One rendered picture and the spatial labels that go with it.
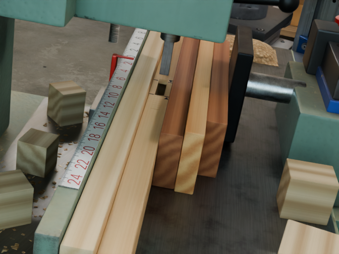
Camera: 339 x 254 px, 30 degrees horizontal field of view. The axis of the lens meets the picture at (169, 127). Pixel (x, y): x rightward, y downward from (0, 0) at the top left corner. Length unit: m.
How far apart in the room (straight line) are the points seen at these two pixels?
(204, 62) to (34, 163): 0.21
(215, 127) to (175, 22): 0.10
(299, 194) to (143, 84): 0.18
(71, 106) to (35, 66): 2.31
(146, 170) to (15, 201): 0.19
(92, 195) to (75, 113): 0.41
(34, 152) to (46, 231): 0.33
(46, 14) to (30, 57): 2.68
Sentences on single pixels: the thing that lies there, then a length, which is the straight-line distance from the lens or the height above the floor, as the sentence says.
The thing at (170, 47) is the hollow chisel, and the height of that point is 0.98.
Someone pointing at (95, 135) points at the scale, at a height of 0.96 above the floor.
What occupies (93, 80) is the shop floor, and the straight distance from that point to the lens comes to 3.02.
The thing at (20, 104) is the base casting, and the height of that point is 0.80.
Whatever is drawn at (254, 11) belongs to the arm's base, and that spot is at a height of 0.84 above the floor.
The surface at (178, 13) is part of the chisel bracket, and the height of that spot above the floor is 1.02.
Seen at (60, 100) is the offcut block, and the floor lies 0.83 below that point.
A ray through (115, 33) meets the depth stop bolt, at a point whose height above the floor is 0.97.
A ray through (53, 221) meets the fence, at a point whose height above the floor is 0.96.
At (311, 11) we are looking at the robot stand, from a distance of 1.50.
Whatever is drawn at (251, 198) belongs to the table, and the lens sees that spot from 0.54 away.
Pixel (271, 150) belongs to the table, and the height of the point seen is 0.90.
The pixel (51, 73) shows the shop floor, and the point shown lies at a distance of 3.04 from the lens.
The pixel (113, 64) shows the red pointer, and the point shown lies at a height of 0.95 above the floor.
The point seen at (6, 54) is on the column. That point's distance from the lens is 0.73.
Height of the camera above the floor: 1.17
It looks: 26 degrees down
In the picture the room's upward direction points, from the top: 10 degrees clockwise
